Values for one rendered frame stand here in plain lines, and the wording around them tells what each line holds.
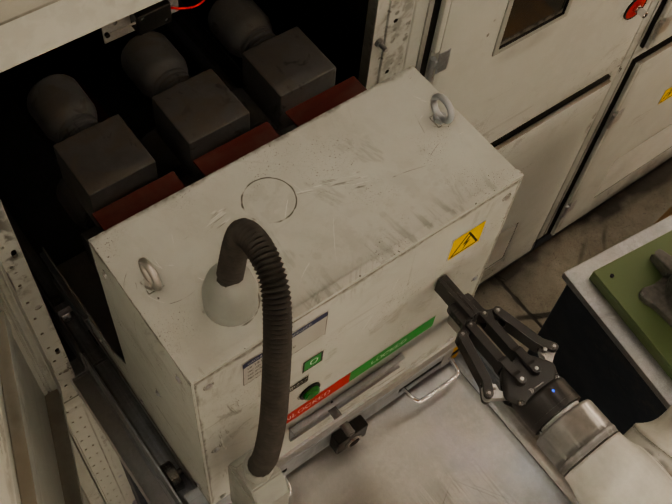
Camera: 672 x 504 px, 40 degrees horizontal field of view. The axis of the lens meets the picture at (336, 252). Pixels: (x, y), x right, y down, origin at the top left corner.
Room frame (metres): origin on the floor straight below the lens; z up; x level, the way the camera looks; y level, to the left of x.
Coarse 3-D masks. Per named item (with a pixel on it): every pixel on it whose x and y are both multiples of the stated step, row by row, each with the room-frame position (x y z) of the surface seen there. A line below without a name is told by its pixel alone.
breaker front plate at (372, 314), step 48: (432, 240) 0.61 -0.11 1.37; (480, 240) 0.68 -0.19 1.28; (384, 288) 0.56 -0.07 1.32; (432, 288) 0.63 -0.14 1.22; (336, 336) 0.52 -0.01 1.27; (384, 336) 0.58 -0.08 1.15; (432, 336) 0.66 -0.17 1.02; (240, 384) 0.42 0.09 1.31; (384, 384) 0.60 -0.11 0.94; (240, 432) 0.42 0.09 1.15; (288, 432) 0.47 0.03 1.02
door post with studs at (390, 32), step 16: (384, 0) 0.99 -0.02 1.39; (400, 0) 1.00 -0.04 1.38; (368, 16) 1.03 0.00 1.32; (384, 16) 0.99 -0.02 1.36; (400, 16) 1.01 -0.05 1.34; (368, 32) 1.02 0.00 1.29; (384, 32) 1.00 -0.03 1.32; (400, 32) 1.01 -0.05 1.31; (368, 48) 1.02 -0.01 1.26; (384, 48) 0.97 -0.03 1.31; (400, 48) 1.02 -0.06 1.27; (368, 64) 0.98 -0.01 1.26; (384, 64) 1.00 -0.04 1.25; (400, 64) 1.02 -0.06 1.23; (368, 80) 0.98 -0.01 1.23
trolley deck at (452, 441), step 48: (432, 384) 0.66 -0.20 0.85; (384, 432) 0.56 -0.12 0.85; (432, 432) 0.57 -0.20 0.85; (480, 432) 0.58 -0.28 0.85; (144, 480) 0.42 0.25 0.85; (336, 480) 0.47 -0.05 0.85; (384, 480) 0.48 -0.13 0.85; (432, 480) 0.49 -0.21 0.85; (480, 480) 0.50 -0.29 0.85; (528, 480) 0.51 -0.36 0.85
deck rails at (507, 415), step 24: (456, 360) 0.71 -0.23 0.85; (96, 384) 0.57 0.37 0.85; (120, 384) 0.58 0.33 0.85; (120, 408) 0.51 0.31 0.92; (504, 408) 0.63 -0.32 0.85; (144, 432) 0.50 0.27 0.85; (528, 432) 0.59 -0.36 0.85; (144, 456) 0.46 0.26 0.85; (168, 456) 0.47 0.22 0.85; (552, 480) 0.51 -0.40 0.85
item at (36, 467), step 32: (0, 320) 0.49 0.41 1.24; (0, 352) 0.45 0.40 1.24; (0, 384) 0.40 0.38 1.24; (32, 384) 0.51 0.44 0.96; (0, 416) 0.30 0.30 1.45; (32, 416) 0.44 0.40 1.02; (64, 416) 0.51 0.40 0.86; (0, 448) 0.26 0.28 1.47; (32, 448) 0.34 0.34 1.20; (64, 448) 0.46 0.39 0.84; (0, 480) 0.22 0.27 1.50; (32, 480) 0.29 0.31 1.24; (64, 480) 0.41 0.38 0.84
